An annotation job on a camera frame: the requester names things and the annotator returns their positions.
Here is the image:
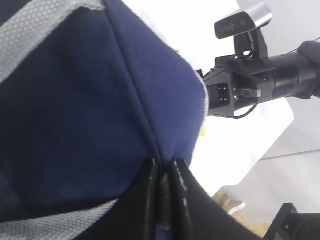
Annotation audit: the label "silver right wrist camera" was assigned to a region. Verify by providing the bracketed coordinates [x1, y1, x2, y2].
[214, 3, 273, 60]

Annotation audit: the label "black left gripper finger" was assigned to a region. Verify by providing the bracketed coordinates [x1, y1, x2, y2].
[76, 158, 159, 240]

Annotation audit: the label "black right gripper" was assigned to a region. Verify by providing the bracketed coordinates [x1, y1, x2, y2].
[197, 55, 276, 118]

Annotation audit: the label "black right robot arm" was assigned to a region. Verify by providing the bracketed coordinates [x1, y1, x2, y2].
[203, 41, 320, 119]

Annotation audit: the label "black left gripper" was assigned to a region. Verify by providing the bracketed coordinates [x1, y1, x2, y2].
[172, 158, 320, 240]

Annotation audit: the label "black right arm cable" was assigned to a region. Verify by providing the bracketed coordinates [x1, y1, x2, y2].
[233, 104, 258, 118]

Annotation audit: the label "navy blue lunch bag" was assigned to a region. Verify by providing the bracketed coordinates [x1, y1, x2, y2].
[0, 0, 209, 240]

